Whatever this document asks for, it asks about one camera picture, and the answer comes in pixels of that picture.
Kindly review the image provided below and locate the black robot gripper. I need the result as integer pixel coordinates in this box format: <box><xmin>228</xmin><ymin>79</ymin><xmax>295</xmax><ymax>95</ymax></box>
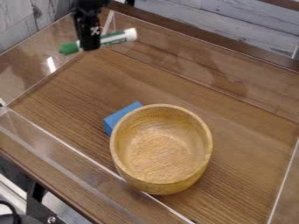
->
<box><xmin>71</xmin><ymin>0</ymin><xmax>111</xmax><ymax>51</ymax></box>

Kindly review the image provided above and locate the green and white marker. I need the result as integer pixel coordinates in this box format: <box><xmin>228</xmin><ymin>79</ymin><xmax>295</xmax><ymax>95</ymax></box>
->
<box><xmin>59</xmin><ymin>28</ymin><xmax>137</xmax><ymax>55</ymax></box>

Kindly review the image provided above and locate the brown wooden bowl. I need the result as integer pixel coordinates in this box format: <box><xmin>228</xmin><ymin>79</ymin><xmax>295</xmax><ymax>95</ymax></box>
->
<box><xmin>109</xmin><ymin>104</ymin><xmax>212</xmax><ymax>195</ymax></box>

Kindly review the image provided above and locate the blue rectangular block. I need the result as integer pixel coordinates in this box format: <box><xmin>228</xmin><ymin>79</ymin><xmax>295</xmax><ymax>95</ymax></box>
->
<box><xmin>103</xmin><ymin>101</ymin><xmax>143</xmax><ymax>136</ymax></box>

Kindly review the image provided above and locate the black cable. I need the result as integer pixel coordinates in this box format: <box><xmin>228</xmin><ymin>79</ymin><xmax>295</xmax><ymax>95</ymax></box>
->
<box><xmin>0</xmin><ymin>199</ymin><xmax>24</xmax><ymax>224</ymax></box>

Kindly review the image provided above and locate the black metal table frame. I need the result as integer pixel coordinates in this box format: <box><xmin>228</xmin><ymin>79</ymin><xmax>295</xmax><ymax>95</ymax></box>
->
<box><xmin>25</xmin><ymin>182</ymin><xmax>67</xmax><ymax>224</ymax></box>

